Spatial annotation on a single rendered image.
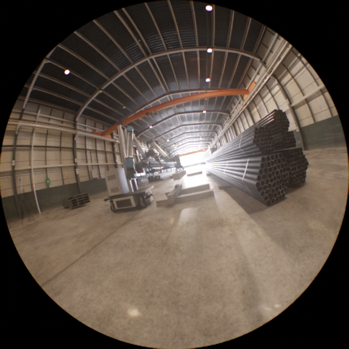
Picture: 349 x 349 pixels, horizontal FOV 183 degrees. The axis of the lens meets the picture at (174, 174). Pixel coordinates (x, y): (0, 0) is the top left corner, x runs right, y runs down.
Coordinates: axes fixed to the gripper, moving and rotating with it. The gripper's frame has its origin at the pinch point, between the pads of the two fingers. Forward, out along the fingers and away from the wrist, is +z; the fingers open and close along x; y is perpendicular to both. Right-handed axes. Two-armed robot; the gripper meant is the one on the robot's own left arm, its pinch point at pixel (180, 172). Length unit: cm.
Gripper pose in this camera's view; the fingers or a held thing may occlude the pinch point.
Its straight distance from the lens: 208.7
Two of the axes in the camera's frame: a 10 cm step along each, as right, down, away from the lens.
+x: -9.5, 2.1, 2.2
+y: 2.1, -0.9, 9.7
